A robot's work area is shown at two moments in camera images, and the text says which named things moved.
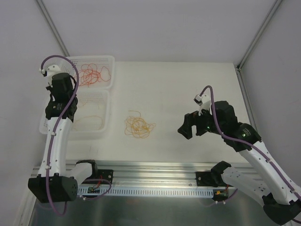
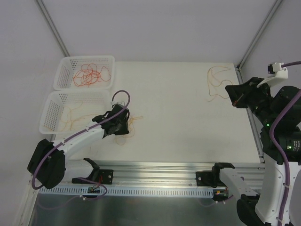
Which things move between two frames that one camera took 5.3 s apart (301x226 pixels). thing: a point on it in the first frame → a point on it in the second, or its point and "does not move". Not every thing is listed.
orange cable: [108, 73] does not move
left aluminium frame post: [42, 6] does not move
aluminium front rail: [146, 174] does not move
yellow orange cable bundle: [138, 126] → [120, 140]
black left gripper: [51, 92] → [121, 125]
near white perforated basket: [92, 117] does not move
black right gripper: [196, 123] → [244, 94]
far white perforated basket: [94, 72] does not move
